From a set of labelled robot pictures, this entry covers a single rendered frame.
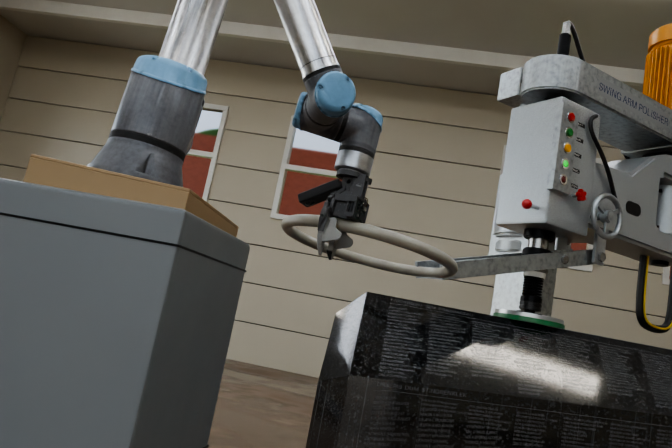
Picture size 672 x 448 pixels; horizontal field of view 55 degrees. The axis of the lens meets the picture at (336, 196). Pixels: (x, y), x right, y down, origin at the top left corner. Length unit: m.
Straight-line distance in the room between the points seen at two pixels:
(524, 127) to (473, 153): 6.29
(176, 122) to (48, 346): 0.47
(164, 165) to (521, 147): 1.31
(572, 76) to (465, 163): 6.29
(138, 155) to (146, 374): 0.41
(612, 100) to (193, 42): 1.44
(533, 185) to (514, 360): 0.56
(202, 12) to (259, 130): 7.35
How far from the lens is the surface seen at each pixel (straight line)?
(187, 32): 1.54
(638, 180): 2.45
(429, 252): 1.56
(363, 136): 1.55
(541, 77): 2.23
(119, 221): 1.08
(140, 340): 1.05
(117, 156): 1.25
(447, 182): 8.40
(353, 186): 1.53
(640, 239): 2.44
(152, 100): 1.28
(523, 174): 2.17
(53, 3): 9.28
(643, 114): 2.50
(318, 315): 8.26
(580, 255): 2.25
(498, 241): 3.06
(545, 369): 1.96
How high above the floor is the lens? 0.72
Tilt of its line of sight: 11 degrees up
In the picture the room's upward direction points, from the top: 11 degrees clockwise
